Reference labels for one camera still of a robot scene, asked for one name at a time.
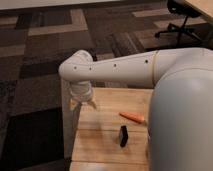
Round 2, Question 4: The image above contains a black office chair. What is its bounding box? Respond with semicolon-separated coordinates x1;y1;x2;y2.
154;0;203;48

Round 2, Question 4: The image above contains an orange carrot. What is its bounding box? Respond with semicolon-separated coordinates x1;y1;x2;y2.
119;112;145;123

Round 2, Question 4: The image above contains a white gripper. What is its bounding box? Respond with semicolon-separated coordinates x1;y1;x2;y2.
69;81;97;111

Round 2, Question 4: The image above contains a black eraser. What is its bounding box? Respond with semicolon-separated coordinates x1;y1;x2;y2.
119;125;128;147

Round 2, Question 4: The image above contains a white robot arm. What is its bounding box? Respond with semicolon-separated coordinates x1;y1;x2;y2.
58;47;213;171

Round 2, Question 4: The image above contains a wooden desk in background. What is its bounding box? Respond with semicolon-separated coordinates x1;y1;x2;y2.
184;0;213;25

